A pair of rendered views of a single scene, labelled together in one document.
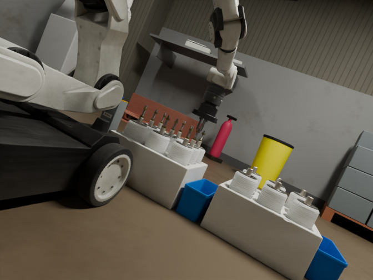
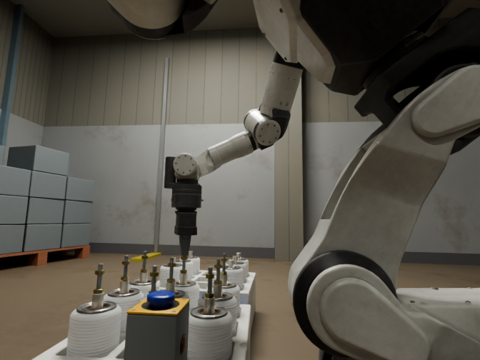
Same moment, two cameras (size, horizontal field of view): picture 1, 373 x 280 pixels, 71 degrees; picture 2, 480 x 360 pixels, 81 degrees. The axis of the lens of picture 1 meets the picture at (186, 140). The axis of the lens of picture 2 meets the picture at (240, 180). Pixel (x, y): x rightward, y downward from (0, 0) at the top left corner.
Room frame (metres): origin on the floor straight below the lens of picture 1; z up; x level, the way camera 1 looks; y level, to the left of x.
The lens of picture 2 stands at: (1.24, 0.82, 0.44)
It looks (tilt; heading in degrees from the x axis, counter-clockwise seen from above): 8 degrees up; 258
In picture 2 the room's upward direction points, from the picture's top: 1 degrees clockwise
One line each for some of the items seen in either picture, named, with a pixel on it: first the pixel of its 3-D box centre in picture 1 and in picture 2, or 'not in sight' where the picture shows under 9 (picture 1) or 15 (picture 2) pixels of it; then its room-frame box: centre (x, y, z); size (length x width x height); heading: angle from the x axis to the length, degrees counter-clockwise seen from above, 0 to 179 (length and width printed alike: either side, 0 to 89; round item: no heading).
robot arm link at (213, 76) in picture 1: (217, 83); (183, 175); (1.23, -0.03, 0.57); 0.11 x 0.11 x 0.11; 79
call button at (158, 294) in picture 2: not in sight; (161, 300); (1.26, 0.38, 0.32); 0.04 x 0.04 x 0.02
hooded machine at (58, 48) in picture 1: (76, 46); not in sight; (3.66, 1.94, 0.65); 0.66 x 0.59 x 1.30; 162
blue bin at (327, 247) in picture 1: (319, 256); not in sight; (1.06, -0.70, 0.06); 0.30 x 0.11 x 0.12; 161
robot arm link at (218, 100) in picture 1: (208, 106); (186, 213); (1.22, -0.03, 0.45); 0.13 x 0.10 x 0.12; 96
